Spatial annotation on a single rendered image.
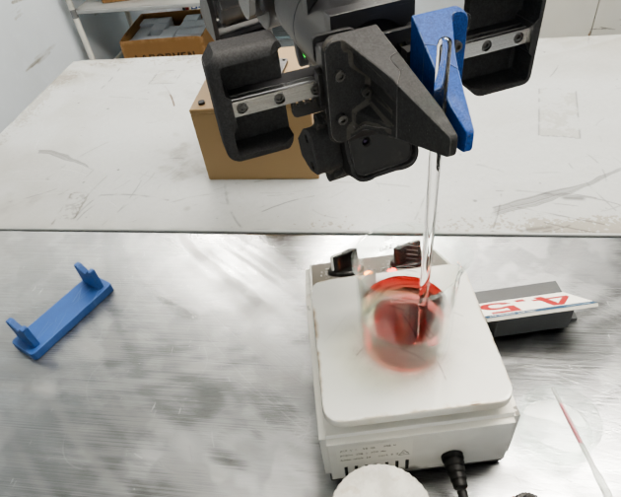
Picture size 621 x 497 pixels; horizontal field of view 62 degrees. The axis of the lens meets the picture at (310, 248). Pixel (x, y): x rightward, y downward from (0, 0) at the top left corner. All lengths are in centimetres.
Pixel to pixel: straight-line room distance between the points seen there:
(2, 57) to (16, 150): 141
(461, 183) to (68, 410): 47
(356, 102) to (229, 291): 30
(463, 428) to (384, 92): 21
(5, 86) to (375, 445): 207
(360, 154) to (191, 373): 25
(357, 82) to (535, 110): 53
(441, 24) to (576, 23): 261
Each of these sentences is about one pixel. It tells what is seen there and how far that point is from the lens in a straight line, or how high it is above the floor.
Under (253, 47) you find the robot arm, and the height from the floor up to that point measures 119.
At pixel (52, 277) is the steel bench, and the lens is 63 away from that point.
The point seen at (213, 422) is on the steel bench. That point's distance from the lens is 45.
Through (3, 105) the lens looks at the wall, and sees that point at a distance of 226.
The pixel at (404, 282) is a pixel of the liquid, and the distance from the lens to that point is 36.
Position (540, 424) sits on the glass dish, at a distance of 45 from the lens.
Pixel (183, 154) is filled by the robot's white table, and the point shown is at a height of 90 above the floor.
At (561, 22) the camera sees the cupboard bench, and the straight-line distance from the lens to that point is 286.
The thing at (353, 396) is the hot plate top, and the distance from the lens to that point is 34.
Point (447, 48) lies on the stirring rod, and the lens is 23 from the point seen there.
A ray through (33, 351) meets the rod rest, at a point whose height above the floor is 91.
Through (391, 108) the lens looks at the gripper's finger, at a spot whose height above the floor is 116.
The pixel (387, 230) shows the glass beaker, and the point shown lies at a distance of 33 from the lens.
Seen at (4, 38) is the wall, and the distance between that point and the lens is 232.
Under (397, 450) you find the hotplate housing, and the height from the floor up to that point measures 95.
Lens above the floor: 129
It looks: 44 degrees down
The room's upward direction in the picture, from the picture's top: 8 degrees counter-clockwise
